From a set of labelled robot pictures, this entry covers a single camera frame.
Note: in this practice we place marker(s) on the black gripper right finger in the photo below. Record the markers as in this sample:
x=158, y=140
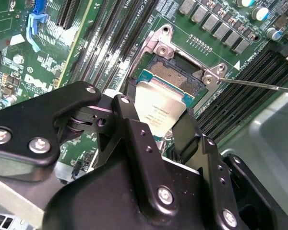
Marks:
x=187, y=139

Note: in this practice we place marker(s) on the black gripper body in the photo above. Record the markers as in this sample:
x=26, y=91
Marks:
x=105, y=203

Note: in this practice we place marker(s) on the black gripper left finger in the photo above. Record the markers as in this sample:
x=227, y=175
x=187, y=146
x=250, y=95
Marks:
x=26, y=124

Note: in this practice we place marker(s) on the silver green CPU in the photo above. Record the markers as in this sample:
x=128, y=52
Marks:
x=158, y=103

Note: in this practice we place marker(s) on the thin metal locking lever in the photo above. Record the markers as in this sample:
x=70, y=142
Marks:
x=259, y=85

